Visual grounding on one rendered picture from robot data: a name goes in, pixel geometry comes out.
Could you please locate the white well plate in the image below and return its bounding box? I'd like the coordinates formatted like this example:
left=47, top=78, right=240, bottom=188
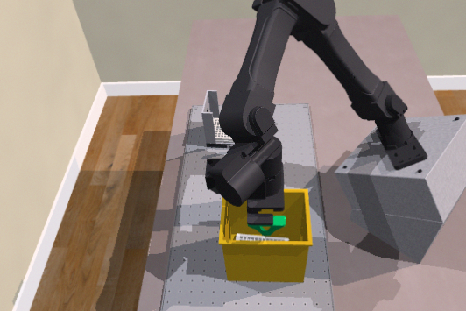
left=236, top=234, right=289, bottom=241
left=213, top=118, right=234, bottom=143

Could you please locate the yellow open bin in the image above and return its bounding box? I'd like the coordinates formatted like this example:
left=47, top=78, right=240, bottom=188
left=219, top=189, right=313, bottom=282

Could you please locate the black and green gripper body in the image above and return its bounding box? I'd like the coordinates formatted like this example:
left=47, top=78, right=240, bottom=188
left=247, top=162, right=285, bottom=225

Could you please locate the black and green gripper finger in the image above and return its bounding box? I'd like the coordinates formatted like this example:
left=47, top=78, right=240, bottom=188
left=247, top=216, right=286, bottom=236

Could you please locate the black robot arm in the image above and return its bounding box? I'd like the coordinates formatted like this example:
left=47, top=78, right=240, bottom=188
left=205, top=0, right=427, bottom=207

